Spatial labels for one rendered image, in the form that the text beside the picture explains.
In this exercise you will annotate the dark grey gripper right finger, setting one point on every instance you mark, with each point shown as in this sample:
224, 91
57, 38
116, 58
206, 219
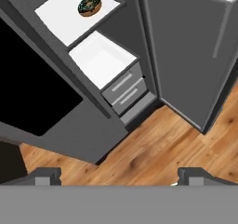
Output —
189, 175

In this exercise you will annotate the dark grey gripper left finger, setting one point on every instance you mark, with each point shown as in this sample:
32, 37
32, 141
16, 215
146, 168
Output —
48, 175

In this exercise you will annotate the grey fridge drawer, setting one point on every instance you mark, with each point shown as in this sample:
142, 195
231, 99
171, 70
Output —
131, 97
122, 85

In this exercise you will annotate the white fridge shelf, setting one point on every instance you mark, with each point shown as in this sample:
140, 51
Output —
100, 59
66, 17

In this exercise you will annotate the dark grey fridge body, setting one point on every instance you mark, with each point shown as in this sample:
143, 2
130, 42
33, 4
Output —
125, 26

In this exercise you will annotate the chocolate donut with green sprinkles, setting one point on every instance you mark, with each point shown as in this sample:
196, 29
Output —
89, 6

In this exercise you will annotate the dark brown block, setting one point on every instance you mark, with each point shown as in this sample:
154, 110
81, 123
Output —
10, 162

